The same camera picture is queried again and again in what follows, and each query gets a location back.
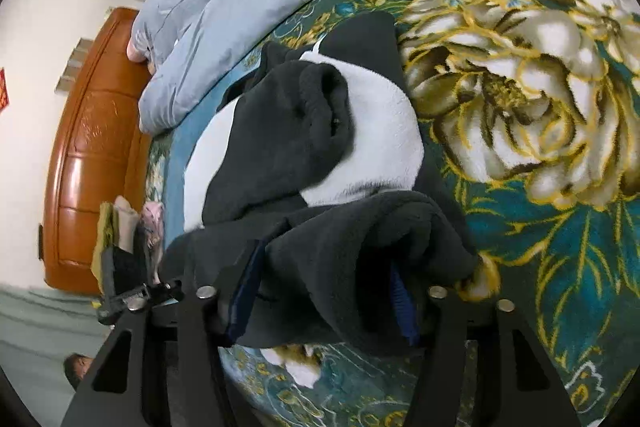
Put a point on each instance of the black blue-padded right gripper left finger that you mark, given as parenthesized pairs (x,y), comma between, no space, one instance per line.
(126,383)

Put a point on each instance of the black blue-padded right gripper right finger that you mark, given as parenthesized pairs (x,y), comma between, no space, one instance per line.
(516,384)

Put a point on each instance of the black and white fleece jacket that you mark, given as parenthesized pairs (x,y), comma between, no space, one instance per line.
(319,155)

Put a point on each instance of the pink folded blanket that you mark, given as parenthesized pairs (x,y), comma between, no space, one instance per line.
(136,232)

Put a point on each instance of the brown wooden headboard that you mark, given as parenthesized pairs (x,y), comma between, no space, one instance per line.
(98,155)

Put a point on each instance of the red wall decoration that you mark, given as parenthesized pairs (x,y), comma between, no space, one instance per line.
(4,95)

